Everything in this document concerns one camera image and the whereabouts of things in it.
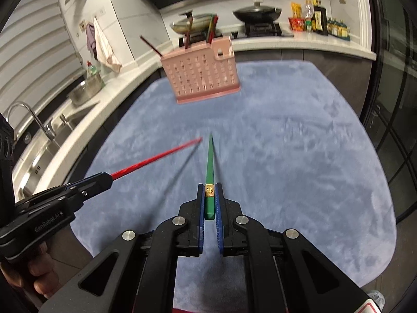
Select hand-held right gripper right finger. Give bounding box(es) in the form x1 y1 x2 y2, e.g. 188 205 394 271
214 183 372 313

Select red instant noodle cup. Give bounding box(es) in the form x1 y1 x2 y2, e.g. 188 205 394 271
288 17 307 32

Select pack of small bottles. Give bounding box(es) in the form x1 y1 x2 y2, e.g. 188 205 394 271
327 17 351 39

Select green dish soap bottle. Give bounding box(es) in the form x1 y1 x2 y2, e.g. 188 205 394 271
86 60 106 88

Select person's left hand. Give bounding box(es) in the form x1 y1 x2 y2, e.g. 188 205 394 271
0 251 61 300

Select steel pan with lid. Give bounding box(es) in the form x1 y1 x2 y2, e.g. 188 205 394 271
170 12 216 35

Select steel mixing bowl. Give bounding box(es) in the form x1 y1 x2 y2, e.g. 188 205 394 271
67 72 102 107

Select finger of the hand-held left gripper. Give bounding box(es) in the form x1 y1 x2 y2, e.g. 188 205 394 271
63 173 114 192
55 186 113 214

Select steel sink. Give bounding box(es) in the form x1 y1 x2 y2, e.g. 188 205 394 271
18 112 83 191

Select dark soy sauce bottle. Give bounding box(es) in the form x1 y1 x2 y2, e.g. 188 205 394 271
312 0 329 36

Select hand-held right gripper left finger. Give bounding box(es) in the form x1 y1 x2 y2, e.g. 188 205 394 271
39 184 206 313

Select black wok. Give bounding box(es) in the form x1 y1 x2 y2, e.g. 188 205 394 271
232 2 283 24

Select hanging white towel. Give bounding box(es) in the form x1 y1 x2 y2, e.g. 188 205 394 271
93 18 123 74

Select chrome sink faucet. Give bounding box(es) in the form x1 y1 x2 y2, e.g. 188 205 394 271
7 102 57 143

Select glass door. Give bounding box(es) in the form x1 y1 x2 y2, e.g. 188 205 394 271
359 0 417 224

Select black gas stove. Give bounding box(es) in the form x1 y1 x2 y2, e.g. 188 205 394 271
228 23 283 38

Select window blinds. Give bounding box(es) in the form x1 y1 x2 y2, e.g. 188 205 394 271
0 0 82 118

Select pink perforated utensil holder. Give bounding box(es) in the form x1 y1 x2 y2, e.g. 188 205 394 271
161 36 242 105

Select hanging purple cloth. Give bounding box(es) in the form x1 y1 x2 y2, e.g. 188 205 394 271
85 23 97 60

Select blue plush mat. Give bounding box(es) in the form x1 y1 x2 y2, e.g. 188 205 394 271
69 59 397 313

